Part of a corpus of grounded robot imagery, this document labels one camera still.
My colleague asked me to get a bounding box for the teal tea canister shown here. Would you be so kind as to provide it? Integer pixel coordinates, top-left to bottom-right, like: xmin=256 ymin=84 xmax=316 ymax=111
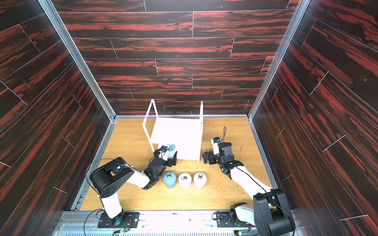
xmin=163 ymin=172 xmax=177 ymax=188
xmin=167 ymin=144 xmax=176 ymax=158

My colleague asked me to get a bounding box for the white tea canister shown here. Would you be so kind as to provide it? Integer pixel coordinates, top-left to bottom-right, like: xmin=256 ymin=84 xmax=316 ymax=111
xmin=178 ymin=173 xmax=192 ymax=189
xmin=194 ymin=172 xmax=207 ymax=189

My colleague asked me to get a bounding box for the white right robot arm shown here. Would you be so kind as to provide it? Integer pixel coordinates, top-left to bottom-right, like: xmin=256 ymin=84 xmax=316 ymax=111
xmin=202 ymin=137 xmax=296 ymax=236

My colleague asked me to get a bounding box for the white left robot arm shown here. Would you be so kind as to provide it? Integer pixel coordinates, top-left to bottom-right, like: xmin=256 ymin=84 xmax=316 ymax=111
xmin=90 ymin=146 xmax=177 ymax=220

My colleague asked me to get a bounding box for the white two-tier metal shelf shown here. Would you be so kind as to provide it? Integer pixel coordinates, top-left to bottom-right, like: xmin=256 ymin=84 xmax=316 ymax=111
xmin=142 ymin=99 xmax=203 ymax=161

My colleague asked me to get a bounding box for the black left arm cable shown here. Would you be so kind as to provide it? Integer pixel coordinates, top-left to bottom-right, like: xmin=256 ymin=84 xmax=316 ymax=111
xmin=83 ymin=147 xmax=169 ymax=236

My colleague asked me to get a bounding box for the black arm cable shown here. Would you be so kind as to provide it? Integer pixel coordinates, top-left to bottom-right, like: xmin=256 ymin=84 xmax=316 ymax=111
xmin=83 ymin=147 xmax=169 ymax=236
xmin=220 ymin=126 xmax=296 ymax=231

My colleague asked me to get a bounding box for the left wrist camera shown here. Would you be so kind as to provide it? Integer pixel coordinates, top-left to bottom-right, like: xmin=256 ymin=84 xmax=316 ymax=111
xmin=157 ymin=145 xmax=169 ymax=159

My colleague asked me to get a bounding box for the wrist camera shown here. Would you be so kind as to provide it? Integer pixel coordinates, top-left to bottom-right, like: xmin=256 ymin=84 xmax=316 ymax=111
xmin=157 ymin=145 xmax=169 ymax=159
xmin=211 ymin=137 xmax=221 ymax=155

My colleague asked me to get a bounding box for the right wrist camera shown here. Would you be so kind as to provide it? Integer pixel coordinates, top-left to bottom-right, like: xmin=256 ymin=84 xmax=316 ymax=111
xmin=211 ymin=137 xmax=221 ymax=155

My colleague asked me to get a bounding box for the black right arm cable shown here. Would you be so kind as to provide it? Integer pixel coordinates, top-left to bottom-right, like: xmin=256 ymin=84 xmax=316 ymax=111
xmin=220 ymin=126 xmax=296 ymax=231

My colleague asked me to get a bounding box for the aluminium left corner post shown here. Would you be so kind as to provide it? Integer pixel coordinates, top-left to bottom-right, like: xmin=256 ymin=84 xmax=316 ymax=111
xmin=37 ymin=0 xmax=117 ymax=121

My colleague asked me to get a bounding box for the aluminium corner post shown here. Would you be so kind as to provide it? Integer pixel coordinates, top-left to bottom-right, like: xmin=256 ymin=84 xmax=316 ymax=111
xmin=37 ymin=0 xmax=117 ymax=121
xmin=247 ymin=0 xmax=311 ymax=120

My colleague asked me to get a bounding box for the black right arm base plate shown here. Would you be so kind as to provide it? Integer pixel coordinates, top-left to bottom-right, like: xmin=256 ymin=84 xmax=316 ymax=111
xmin=212 ymin=211 xmax=250 ymax=228

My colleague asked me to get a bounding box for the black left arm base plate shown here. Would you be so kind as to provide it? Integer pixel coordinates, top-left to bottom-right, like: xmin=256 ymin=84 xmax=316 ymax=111
xmin=97 ymin=211 xmax=140 ymax=229

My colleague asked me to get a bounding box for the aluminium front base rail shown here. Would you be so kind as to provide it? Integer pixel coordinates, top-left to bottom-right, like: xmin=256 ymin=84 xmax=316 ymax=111
xmin=53 ymin=210 xmax=305 ymax=236

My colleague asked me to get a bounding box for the aluminium right corner post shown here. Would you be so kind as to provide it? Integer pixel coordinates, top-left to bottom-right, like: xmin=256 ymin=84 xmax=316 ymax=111
xmin=247 ymin=0 xmax=311 ymax=120

